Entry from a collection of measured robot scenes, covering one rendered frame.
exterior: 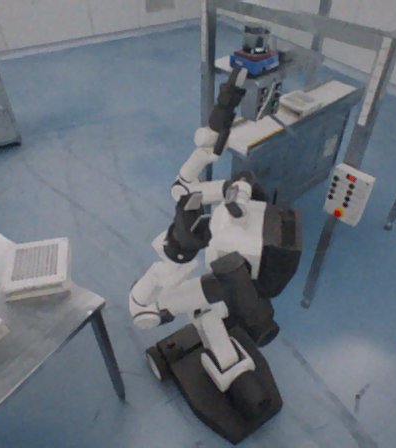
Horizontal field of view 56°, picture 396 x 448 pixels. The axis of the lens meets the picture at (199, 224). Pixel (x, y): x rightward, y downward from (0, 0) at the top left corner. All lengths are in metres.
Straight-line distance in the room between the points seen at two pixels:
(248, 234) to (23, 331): 0.89
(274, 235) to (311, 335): 1.39
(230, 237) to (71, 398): 1.49
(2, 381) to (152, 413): 0.98
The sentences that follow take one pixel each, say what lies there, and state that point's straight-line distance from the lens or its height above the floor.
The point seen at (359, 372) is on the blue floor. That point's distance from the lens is 2.48.
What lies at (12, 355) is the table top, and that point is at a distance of 1.52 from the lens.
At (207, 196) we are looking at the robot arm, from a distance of 1.47.
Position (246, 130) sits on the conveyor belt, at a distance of 2.57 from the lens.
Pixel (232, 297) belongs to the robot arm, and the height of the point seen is 1.20.
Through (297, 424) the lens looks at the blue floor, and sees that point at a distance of 2.26.
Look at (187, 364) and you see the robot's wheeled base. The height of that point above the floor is 0.17.
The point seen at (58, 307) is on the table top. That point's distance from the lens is 1.57.
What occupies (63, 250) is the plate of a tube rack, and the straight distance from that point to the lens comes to 1.66.
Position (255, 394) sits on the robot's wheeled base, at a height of 0.36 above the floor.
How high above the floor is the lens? 2.08
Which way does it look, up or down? 43 degrees down
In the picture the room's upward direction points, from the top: straight up
